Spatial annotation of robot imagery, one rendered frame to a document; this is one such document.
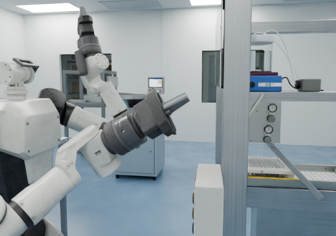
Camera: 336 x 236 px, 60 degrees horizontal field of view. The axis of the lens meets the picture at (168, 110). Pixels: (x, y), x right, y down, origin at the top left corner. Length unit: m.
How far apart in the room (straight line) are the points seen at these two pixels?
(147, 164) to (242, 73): 3.31
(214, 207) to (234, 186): 0.12
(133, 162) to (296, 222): 2.70
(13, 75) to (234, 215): 0.71
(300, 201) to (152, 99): 1.03
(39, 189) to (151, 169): 3.31
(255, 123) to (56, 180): 0.94
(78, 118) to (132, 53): 5.62
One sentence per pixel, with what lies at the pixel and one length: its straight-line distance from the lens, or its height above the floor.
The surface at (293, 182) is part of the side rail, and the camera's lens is 1.50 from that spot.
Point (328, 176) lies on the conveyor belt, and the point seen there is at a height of 0.81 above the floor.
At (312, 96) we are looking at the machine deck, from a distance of 1.41.
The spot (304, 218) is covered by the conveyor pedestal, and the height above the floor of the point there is 0.65.
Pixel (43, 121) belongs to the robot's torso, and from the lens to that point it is 0.96.
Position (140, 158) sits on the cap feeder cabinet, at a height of 0.30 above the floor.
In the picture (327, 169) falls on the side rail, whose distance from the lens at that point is 1.82.
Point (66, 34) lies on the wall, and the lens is 7.37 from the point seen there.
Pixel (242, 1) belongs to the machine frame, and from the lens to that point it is 0.72.
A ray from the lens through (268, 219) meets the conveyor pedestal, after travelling 1.59.
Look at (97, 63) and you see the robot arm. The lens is 1.14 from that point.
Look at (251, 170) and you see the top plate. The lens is 1.47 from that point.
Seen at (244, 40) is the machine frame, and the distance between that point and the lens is 0.70.
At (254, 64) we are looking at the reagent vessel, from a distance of 1.44.
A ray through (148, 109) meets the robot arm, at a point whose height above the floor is 1.23.
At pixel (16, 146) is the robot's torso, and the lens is 0.89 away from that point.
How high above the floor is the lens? 1.29
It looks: 5 degrees down
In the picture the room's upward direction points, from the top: straight up
